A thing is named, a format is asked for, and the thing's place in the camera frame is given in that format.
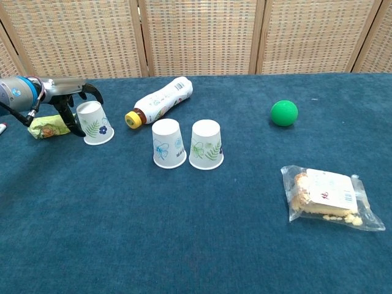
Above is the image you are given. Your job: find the green ball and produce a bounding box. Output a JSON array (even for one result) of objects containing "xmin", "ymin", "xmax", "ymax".
[{"xmin": 270, "ymin": 99, "xmax": 299, "ymax": 127}]

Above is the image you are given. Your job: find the yellow green snack packet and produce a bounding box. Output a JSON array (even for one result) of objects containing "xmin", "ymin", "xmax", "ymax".
[{"xmin": 27, "ymin": 113, "xmax": 77, "ymax": 140}]

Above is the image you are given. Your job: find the bread in clear plastic bag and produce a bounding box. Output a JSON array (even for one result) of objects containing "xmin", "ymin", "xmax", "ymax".
[{"xmin": 281, "ymin": 165, "xmax": 386, "ymax": 232}]

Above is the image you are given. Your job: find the white bottle yellow cap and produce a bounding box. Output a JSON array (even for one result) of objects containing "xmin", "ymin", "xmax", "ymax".
[{"xmin": 124, "ymin": 76, "xmax": 194, "ymax": 130}]

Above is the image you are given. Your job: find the white cup fern blue flower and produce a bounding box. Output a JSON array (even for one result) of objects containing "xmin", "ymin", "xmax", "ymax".
[{"xmin": 75, "ymin": 100, "xmax": 115, "ymax": 146}]

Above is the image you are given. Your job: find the woven bamboo screen panel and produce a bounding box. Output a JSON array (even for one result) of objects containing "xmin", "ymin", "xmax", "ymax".
[
  {"xmin": 256, "ymin": 0, "xmax": 384, "ymax": 75},
  {"xmin": 0, "ymin": 21, "xmax": 24, "ymax": 79},
  {"xmin": 0, "ymin": 0, "xmax": 150, "ymax": 80},
  {"xmin": 137, "ymin": 0, "xmax": 266, "ymax": 77},
  {"xmin": 352, "ymin": 0, "xmax": 392, "ymax": 74}
]

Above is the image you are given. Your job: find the white cup green flower fern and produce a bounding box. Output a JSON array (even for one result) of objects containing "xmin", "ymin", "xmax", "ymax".
[{"xmin": 189, "ymin": 119, "xmax": 225, "ymax": 171}]

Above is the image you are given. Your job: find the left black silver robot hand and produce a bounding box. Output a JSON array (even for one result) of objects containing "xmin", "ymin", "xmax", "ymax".
[{"xmin": 39, "ymin": 78, "xmax": 104, "ymax": 138}]

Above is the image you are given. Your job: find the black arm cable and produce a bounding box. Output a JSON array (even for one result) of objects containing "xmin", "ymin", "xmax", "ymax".
[{"xmin": 0, "ymin": 87, "xmax": 42, "ymax": 127}]

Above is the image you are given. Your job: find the white cup large blue flower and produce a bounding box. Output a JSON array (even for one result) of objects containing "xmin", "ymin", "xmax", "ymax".
[{"xmin": 151, "ymin": 118, "xmax": 187, "ymax": 170}]

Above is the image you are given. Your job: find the blue carpet table cover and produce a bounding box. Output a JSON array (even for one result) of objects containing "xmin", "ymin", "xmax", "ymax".
[{"xmin": 0, "ymin": 72, "xmax": 392, "ymax": 294}]

